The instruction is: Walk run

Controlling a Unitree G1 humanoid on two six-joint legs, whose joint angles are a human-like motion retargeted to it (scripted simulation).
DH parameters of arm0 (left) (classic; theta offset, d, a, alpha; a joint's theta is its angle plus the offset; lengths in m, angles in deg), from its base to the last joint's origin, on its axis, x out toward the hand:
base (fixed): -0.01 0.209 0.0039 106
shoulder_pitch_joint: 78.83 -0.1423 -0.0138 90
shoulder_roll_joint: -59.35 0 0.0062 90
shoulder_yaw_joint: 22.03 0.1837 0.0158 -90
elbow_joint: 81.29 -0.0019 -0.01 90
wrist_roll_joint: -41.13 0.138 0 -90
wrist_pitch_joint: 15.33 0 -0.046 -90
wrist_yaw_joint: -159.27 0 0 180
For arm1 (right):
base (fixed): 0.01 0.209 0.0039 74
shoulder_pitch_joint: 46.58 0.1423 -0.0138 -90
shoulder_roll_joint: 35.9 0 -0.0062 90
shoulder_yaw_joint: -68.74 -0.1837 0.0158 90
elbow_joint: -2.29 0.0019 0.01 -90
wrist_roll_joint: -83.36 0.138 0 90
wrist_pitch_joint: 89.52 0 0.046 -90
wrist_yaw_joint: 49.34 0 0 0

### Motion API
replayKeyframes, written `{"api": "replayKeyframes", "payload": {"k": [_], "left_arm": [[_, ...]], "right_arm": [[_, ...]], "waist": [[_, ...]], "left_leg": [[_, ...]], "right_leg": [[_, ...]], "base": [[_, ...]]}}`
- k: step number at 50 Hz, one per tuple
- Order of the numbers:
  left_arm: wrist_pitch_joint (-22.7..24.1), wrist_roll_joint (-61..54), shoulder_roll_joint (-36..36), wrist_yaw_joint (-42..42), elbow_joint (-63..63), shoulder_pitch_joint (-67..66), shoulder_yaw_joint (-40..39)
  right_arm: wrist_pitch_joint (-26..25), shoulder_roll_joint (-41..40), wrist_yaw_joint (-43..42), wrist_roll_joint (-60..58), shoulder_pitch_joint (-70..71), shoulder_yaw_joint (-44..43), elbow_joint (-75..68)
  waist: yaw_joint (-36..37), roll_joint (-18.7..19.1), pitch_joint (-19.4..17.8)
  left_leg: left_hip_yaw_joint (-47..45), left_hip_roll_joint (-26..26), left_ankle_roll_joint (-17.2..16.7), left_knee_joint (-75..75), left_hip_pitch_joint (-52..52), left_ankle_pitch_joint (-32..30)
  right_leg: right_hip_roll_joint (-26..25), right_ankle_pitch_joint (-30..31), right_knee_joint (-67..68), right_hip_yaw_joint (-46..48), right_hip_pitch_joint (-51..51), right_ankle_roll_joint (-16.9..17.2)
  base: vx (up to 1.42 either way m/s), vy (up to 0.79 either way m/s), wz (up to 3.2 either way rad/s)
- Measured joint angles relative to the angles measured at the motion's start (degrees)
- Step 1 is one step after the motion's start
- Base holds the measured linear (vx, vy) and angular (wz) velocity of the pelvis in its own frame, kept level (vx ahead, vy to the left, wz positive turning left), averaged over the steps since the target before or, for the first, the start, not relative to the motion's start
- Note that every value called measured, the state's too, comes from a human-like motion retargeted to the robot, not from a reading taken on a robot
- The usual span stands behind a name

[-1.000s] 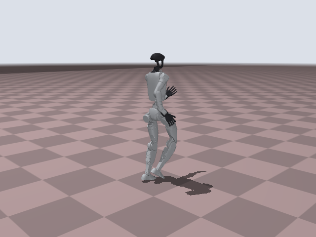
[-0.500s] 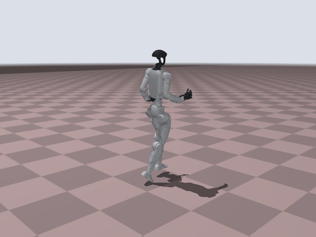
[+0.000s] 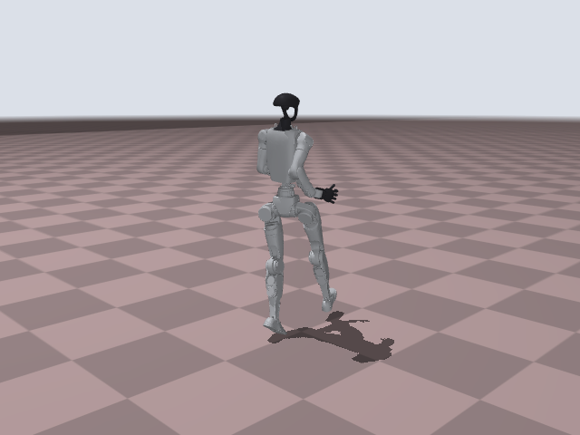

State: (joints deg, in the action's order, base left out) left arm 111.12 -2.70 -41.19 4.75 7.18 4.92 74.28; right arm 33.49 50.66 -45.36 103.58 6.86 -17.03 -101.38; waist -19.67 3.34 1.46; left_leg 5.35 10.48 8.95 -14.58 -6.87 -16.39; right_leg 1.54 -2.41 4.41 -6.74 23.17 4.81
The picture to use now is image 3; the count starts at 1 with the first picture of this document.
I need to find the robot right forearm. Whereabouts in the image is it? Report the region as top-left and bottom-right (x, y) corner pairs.
(296, 167), (323, 198)

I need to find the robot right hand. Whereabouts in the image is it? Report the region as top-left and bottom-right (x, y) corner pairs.
(316, 184), (338, 204)

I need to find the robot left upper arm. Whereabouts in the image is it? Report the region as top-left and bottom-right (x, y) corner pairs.
(256, 129), (269, 175)

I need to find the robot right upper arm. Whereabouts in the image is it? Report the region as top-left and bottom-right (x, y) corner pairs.
(288, 131), (314, 179)

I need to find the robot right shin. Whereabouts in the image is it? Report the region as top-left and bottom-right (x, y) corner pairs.
(313, 250), (331, 300)

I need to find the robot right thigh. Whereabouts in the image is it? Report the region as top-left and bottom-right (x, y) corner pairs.
(295, 202), (324, 266)

